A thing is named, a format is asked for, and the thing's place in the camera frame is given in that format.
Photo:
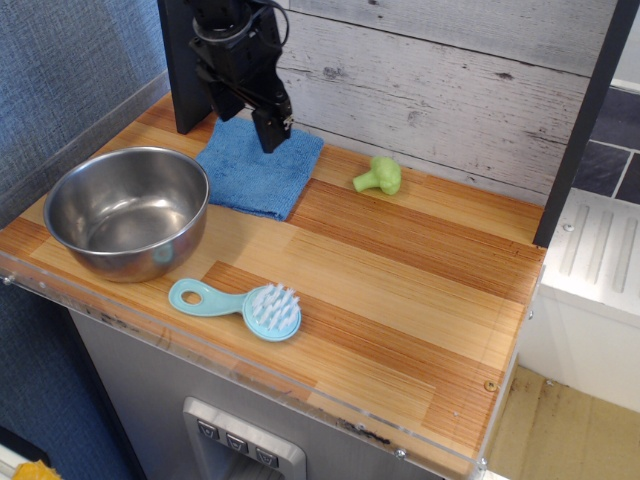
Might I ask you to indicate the dark frame post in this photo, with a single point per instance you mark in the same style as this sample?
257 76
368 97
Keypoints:
191 105
607 61

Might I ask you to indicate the yellow object at corner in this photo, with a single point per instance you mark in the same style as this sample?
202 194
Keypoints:
35 471

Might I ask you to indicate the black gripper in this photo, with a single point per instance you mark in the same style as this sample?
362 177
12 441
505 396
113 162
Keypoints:
237 50

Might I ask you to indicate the stainless steel bowl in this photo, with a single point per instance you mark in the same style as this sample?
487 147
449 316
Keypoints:
130 215

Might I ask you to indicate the blue towel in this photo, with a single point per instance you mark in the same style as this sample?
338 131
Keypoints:
245 178

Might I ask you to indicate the light blue scrub brush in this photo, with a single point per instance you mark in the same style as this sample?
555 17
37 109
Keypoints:
270 312

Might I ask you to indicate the white ridged side unit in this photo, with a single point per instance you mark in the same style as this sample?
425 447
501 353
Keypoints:
583 325

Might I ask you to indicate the dark right frame post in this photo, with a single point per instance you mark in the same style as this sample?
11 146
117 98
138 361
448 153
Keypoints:
607 61

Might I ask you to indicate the dark left frame post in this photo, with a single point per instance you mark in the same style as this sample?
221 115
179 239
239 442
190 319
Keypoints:
191 105

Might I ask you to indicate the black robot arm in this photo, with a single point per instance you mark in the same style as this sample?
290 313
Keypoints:
238 46

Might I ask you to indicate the silver dispenser button panel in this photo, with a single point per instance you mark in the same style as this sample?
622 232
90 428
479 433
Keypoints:
227 447

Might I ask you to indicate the green toy broccoli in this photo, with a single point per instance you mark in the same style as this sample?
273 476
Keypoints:
384 174

